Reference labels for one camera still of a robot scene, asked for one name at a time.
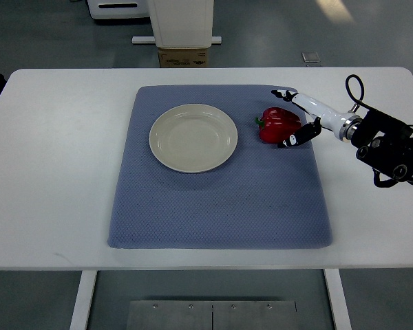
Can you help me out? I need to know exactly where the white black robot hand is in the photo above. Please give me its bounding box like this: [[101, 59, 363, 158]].
[[271, 89, 362, 148]]

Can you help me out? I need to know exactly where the red bell pepper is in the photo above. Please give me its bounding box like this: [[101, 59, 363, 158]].
[[255, 107, 302, 144]]

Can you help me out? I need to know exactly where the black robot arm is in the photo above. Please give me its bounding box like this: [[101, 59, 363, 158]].
[[345, 74, 413, 188]]

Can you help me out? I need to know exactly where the cream round plate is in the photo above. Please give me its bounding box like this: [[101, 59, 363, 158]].
[[149, 104, 238, 173]]

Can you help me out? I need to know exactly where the metal floor plate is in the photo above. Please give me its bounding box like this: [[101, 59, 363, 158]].
[[127, 300, 299, 329]]

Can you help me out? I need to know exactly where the grey floor socket cover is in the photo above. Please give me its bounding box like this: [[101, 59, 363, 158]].
[[301, 52, 321, 63]]

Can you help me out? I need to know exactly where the blue textured mat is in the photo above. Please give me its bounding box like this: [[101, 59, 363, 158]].
[[107, 85, 332, 250]]

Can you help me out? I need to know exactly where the brown cardboard box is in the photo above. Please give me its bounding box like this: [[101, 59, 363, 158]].
[[158, 48, 209, 68]]

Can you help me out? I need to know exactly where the white machine column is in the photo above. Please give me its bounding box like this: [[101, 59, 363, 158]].
[[131, 0, 222, 49]]

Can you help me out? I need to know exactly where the white cabinet with slot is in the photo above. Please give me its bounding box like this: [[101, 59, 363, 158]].
[[86, 0, 149, 20]]

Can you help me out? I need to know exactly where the white table frame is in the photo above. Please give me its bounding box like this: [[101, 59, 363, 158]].
[[70, 269, 352, 330]]

